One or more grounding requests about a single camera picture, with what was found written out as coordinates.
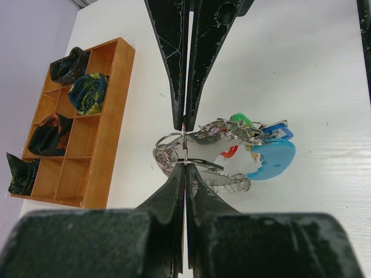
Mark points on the blue yellow rolled band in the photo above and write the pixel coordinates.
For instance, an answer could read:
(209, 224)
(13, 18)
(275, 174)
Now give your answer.
(88, 92)

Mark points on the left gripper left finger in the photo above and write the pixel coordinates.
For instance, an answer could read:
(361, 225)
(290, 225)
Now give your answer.
(164, 243)

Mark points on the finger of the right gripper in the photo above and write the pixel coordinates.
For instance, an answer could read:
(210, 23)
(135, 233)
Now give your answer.
(169, 19)
(211, 24)

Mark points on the black key tag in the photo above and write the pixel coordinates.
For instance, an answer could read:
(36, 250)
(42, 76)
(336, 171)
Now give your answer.
(205, 164)

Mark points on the wooden compartment tray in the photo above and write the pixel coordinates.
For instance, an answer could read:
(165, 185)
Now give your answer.
(82, 177)

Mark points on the black rolled band right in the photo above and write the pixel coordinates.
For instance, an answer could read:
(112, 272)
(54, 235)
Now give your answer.
(67, 70)

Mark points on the green tag key on disc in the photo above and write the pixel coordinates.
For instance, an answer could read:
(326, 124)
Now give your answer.
(241, 119)

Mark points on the black rolled band top-left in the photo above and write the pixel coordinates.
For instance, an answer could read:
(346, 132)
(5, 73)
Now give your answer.
(23, 175)

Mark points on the blue tag key on disc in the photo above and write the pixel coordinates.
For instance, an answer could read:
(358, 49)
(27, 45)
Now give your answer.
(278, 130)

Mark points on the metal key organiser disc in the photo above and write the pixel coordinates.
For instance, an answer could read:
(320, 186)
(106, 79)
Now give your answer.
(269, 146)

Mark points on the black rolled band centre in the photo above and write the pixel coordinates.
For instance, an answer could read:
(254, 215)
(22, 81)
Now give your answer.
(51, 136)

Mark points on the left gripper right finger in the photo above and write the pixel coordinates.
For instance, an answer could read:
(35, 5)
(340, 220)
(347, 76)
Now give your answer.
(205, 211)

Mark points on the red tag key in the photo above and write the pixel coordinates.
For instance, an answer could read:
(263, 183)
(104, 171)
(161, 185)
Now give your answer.
(231, 152)

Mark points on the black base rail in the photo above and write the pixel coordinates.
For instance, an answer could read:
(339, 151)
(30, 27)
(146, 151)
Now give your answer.
(364, 23)

